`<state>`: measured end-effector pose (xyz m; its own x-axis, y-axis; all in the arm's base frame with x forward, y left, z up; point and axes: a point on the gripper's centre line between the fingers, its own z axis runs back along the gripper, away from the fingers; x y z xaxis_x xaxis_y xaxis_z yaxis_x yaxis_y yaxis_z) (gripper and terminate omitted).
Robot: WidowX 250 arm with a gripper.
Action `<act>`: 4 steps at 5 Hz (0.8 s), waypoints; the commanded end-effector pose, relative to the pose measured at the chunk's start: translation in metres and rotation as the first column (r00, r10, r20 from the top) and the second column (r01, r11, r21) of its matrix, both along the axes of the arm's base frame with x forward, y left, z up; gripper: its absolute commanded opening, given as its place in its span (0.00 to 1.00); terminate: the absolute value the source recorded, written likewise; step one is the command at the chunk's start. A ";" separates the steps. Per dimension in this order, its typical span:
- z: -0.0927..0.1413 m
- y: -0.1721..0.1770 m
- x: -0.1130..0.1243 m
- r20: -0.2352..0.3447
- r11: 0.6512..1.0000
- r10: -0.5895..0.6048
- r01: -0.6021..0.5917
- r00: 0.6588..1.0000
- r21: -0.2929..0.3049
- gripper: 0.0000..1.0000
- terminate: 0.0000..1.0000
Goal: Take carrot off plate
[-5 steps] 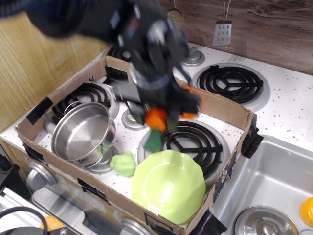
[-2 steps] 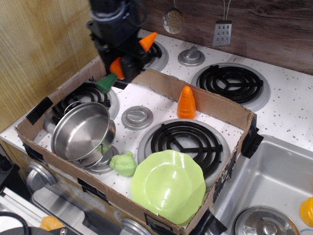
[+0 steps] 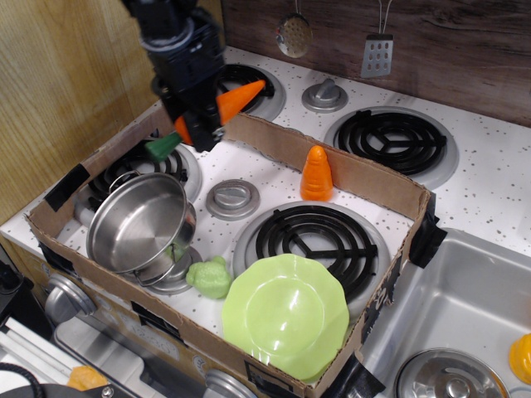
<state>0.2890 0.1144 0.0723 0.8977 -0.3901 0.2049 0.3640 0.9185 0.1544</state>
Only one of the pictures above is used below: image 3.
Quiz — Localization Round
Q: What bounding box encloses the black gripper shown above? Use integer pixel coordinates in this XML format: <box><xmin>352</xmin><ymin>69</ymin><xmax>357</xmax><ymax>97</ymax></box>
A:
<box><xmin>143</xmin><ymin>16</ymin><xmax>224</xmax><ymax>153</ymax></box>

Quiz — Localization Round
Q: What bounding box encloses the orange toy carrot green stem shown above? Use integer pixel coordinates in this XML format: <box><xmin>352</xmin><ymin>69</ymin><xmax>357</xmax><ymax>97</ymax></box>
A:
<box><xmin>144</xmin><ymin>80</ymin><xmax>266</xmax><ymax>162</ymax></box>

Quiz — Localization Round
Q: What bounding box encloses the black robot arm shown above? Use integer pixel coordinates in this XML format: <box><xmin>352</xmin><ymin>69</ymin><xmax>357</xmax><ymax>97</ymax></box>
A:
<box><xmin>123</xmin><ymin>1</ymin><xmax>225</xmax><ymax>152</ymax></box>

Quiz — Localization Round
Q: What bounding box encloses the short orange carrot tip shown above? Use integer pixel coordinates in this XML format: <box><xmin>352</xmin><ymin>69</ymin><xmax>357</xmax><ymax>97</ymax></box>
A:
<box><xmin>300</xmin><ymin>145</ymin><xmax>334</xmax><ymax>201</ymax></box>

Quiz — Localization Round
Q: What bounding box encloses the light green plastic plate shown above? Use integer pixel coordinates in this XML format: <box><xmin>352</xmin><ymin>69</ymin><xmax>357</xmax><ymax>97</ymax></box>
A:
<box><xmin>222</xmin><ymin>254</ymin><xmax>350</xmax><ymax>381</ymax></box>

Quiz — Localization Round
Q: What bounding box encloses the front left black burner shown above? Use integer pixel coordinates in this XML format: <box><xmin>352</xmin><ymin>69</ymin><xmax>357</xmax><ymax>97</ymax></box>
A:
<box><xmin>75</xmin><ymin>139</ymin><xmax>202</xmax><ymax>226</ymax></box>

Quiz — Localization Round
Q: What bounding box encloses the black burner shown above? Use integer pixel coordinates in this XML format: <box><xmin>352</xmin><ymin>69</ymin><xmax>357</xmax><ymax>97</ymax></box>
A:
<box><xmin>231</xmin><ymin>201</ymin><xmax>391</xmax><ymax>323</ymax></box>
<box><xmin>75</xmin><ymin>139</ymin><xmax>202</xmax><ymax>226</ymax></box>
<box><xmin>324</xmin><ymin>106</ymin><xmax>459</xmax><ymax>190</ymax></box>
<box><xmin>217</xmin><ymin>64</ymin><xmax>286</xmax><ymax>122</ymax></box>

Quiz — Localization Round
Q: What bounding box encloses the back left black burner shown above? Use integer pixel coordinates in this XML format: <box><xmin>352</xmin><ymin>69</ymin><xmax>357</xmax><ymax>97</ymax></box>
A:
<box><xmin>217</xmin><ymin>64</ymin><xmax>286</xmax><ymax>122</ymax></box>

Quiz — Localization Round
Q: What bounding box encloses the silver centre stove knob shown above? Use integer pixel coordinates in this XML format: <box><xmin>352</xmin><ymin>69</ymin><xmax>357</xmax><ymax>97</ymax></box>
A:
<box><xmin>206</xmin><ymin>179</ymin><xmax>261</xmax><ymax>221</ymax></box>

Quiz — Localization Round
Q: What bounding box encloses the silver stove knob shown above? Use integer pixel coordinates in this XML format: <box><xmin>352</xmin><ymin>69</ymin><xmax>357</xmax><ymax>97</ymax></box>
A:
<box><xmin>206</xmin><ymin>179</ymin><xmax>261</xmax><ymax>221</ymax></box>
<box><xmin>301</xmin><ymin>78</ymin><xmax>348</xmax><ymax>114</ymax></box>

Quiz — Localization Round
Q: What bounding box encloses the stainless steel pot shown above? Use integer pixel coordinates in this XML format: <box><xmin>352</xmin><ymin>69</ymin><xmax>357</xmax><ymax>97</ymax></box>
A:
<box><xmin>86</xmin><ymin>172</ymin><xmax>196</xmax><ymax>287</ymax></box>

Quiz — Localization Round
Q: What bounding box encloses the hanging perforated metal spoon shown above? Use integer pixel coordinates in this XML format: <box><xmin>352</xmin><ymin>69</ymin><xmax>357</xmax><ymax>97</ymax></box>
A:
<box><xmin>275</xmin><ymin>1</ymin><xmax>313</xmax><ymax>59</ymax></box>

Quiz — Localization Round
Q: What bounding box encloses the brown cardboard fence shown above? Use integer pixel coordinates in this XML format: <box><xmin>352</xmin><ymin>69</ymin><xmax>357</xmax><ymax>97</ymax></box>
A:
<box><xmin>27</xmin><ymin>102</ymin><xmax>435</xmax><ymax>397</ymax></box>

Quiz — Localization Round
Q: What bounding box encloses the silver back stove knob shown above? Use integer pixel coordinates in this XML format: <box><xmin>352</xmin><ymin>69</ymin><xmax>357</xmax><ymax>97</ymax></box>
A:
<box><xmin>301</xmin><ymin>78</ymin><xmax>348</xmax><ymax>114</ymax></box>

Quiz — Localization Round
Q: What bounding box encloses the light green toy vegetable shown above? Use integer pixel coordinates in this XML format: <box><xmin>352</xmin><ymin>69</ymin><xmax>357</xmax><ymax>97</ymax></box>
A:
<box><xmin>186</xmin><ymin>255</ymin><xmax>232</xmax><ymax>299</ymax></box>

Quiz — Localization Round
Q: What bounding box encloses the front right black burner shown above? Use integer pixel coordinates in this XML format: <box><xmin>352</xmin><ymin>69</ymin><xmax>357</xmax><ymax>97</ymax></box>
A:
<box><xmin>231</xmin><ymin>201</ymin><xmax>391</xmax><ymax>323</ymax></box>

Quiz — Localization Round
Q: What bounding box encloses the hanging slotted metal spatula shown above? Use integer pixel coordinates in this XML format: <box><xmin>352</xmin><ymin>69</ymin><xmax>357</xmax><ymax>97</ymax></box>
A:
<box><xmin>360</xmin><ymin>1</ymin><xmax>394</xmax><ymax>79</ymax></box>

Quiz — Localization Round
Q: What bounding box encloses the back right black burner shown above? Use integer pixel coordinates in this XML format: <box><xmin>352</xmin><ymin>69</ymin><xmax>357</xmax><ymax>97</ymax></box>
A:
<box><xmin>324</xmin><ymin>106</ymin><xmax>459</xmax><ymax>190</ymax></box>

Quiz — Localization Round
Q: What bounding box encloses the silver front panel knob left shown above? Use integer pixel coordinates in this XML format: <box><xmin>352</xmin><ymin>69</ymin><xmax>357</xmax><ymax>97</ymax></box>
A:
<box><xmin>45</xmin><ymin>274</ymin><xmax>96</xmax><ymax>324</ymax></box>

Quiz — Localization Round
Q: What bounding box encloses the silver panel knob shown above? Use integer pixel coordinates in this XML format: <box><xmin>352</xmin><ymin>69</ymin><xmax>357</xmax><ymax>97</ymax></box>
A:
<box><xmin>45</xmin><ymin>274</ymin><xmax>96</xmax><ymax>324</ymax></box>
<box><xmin>202</xmin><ymin>369</ymin><xmax>247</xmax><ymax>398</ymax></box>

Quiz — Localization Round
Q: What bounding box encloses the silver front panel knob right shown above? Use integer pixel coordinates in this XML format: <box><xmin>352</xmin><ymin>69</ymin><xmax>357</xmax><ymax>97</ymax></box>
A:
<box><xmin>202</xmin><ymin>369</ymin><xmax>247</xmax><ymax>398</ymax></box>

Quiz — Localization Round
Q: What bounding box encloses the orange object bottom left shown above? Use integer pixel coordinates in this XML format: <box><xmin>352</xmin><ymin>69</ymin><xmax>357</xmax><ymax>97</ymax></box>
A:
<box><xmin>66</xmin><ymin>366</ymin><xmax>109</xmax><ymax>391</ymax></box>

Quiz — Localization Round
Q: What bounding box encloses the grey toy sink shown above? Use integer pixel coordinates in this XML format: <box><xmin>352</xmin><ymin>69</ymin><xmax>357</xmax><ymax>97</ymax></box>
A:
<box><xmin>362</xmin><ymin>230</ymin><xmax>530</xmax><ymax>397</ymax></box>

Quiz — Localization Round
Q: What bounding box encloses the steel lid in sink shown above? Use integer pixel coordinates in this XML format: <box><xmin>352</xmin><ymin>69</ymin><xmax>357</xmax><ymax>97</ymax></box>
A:
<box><xmin>394</xmin><ymin>348</ymin><xmax>510</xmax><ymax>398</ymax></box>

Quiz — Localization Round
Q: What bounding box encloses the yellow toy in sink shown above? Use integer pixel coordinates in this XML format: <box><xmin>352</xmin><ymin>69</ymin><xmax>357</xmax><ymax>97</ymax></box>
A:
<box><xmin>509</xmin><ymin>334</ymin><xmax>531</xmax><ymax>384</ymax></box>

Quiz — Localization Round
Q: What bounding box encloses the black cable bottom left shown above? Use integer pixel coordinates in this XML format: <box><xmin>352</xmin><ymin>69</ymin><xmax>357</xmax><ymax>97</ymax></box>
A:
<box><xmin>0</xmin><ymin>361</ymin><xmax>45</xmax><ymax>398</ymax></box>

